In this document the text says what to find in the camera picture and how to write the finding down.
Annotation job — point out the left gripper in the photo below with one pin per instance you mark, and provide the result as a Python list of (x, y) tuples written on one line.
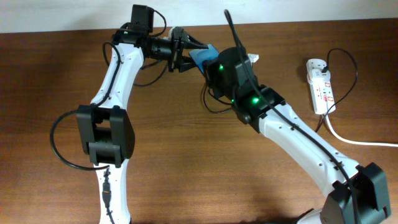
[(177, 43)]

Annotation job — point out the blue Galaxy smartphone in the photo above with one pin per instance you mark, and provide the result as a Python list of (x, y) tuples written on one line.
[(200, 55)]

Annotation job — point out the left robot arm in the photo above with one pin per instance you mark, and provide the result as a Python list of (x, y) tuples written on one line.
[(106, 132)]

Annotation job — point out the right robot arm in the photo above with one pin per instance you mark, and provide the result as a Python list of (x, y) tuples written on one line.
[(354, 194)]

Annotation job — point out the white USB charger adapter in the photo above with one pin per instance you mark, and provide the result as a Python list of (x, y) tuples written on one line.
[(317, 76)]

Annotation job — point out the white power strip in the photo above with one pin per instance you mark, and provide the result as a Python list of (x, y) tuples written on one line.
[(322, 94)]

